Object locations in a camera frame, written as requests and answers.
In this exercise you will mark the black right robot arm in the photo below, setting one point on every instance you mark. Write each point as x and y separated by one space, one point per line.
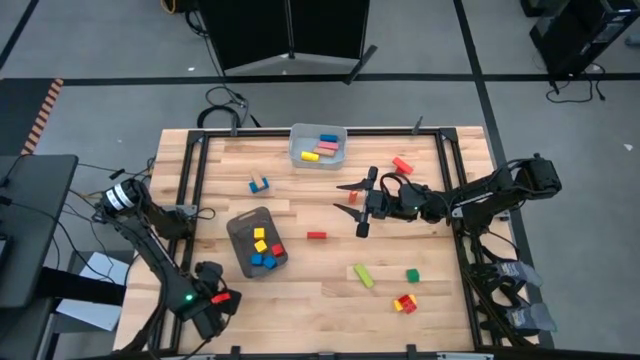
480 197

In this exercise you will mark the yellow cube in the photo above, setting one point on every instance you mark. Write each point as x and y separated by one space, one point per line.
260 245
259 233

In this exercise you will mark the lime green long block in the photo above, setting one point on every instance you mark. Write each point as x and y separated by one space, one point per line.
363 275

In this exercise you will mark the blue U-shaped block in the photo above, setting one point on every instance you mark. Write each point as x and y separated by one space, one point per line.
253 188

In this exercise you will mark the black divider screen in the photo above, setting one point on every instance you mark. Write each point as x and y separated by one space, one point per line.
250 30

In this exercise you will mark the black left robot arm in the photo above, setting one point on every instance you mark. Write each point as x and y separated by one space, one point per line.
160 260

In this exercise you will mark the small green block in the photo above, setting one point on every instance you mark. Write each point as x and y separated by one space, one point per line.
413 275

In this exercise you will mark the black side desk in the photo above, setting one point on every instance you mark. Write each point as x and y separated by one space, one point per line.
35 225

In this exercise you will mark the red long block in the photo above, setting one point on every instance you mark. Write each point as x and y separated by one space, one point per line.
402 165
316 235

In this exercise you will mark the dark grey plastic bin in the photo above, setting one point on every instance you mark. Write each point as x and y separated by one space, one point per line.
239 235

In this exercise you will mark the black equipment cart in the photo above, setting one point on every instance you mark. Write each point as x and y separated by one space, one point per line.
575 30

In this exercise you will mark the red tab on left gripper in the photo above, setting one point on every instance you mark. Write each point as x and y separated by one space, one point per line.
220 298

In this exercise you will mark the black mat with striped edge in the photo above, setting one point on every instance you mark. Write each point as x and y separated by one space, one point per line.
20 110

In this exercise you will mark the white sheet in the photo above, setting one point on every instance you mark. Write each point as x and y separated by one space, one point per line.
95 312

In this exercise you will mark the red cube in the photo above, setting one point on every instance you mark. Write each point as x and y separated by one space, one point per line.
277 249

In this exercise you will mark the plain wooden long block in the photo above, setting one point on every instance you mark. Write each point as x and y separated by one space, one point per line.
324 151

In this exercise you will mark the pink long block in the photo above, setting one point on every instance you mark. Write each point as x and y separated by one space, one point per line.
328 145

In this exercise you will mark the blue cube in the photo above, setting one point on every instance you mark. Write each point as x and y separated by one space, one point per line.
270 262
256 259

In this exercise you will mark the red and yellow block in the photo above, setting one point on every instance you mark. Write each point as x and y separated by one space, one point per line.
397 305

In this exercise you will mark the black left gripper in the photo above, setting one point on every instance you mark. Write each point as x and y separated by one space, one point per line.
211 324

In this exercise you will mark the red studded block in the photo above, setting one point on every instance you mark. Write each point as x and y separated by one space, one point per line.
407 304

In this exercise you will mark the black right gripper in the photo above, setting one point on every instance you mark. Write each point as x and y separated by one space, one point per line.
378 205

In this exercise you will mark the yellow long block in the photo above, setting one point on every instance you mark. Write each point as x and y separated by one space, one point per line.
309 156

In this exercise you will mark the orange long block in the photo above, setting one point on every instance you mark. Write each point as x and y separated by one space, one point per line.
353 197

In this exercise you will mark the clear plastic bin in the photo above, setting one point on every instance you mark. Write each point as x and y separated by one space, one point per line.
299 142

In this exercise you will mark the blue long block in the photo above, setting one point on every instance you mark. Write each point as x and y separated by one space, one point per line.
328 138

